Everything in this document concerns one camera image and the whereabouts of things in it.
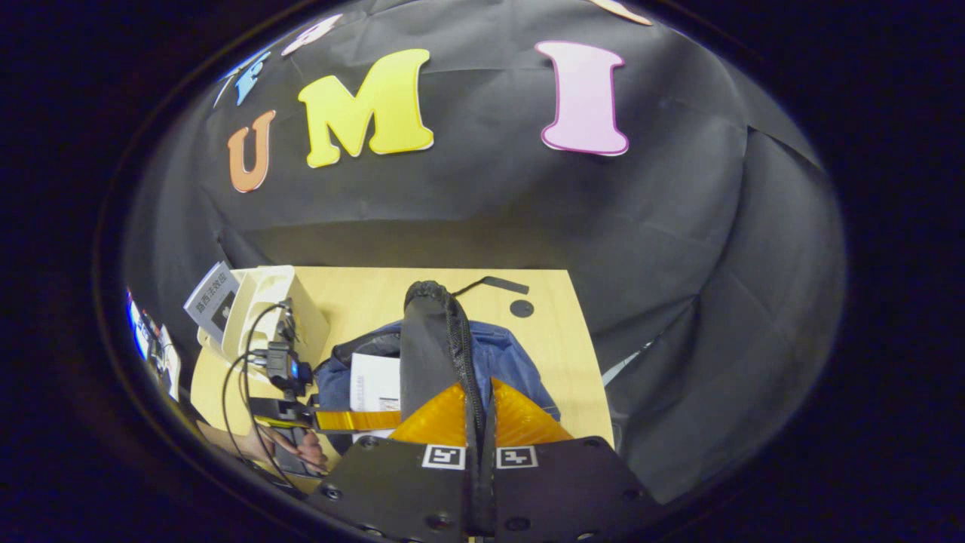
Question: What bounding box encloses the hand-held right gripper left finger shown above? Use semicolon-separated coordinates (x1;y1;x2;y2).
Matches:
304;383;482;543

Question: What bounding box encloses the white book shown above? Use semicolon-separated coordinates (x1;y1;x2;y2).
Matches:
351;353;401;440

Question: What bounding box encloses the white plastic bookshelf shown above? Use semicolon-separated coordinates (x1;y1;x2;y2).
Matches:
198;265;331;378

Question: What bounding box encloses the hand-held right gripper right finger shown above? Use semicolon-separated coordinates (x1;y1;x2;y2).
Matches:
481;379;664;543

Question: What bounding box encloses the grey book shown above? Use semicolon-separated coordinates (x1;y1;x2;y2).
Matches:
184;261;241;345

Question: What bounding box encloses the blue schoolbag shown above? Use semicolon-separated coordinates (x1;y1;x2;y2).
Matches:
313;276;562;453

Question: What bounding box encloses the black cable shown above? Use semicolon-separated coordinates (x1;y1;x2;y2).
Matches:
238;300;296;491
221;353;262;462

